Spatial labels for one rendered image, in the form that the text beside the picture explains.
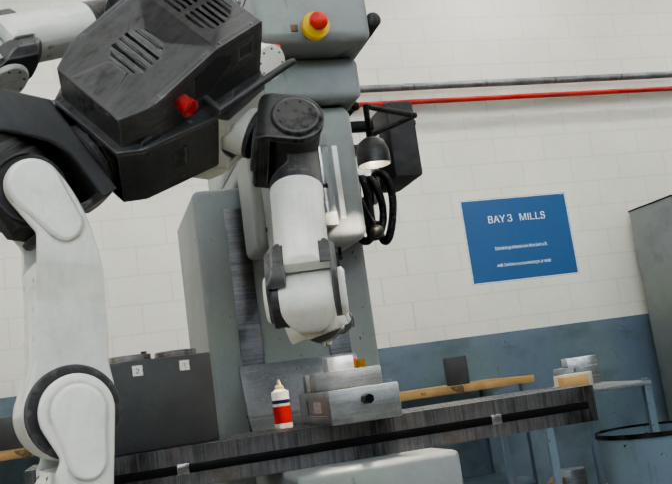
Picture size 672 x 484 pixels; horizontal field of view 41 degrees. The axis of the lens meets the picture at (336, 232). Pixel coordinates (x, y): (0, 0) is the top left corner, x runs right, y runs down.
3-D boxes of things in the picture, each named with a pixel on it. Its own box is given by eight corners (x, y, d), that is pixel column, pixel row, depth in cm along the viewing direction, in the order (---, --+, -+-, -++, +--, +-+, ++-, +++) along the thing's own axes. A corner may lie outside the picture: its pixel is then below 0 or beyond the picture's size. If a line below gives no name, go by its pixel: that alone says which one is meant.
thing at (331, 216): (339, 224, 196) (326, 132, 200) (321, 226, 195) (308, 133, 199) (334, 228, 200) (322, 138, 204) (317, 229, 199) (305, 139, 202)
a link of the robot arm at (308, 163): (326, 164, 145) (319, 101, 153) (271, 165, 144) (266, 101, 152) (320, 206, 155) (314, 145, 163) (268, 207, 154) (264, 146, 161)
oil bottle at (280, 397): (294, 427, 201) (288, 377, 203) (277, 429, 200) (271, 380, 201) (291, 427, 205) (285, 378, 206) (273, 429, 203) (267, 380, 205)
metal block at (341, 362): (356, 381, 201) (352, 354, 202) (330, 384, 200) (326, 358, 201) (350, 382, 206) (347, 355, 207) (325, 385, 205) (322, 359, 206)
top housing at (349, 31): (373, 38, 197) (363, -30, 200) (256, 42, 190) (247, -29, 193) (322, 108, 242) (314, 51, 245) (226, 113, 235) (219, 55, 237)
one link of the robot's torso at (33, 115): (-88, 95, 133) (13, 41, 142) (-92, 123, 144) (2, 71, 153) (30, 246, 136) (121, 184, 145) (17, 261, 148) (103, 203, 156)
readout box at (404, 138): (427, 174, 240) (416, 99, 244) (396, 176, 238) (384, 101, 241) (403, 191, 259) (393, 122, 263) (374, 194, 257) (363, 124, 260)
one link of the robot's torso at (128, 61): (145, 141, 129) (314, 30, 147) (0, 20, 140) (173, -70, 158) (157, 256, 153) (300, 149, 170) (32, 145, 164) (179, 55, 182)
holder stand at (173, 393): (220, 439, 190) (209, 345, 193) (116, 456, 180) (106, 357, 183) (203, 440, 201) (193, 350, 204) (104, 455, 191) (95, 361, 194)
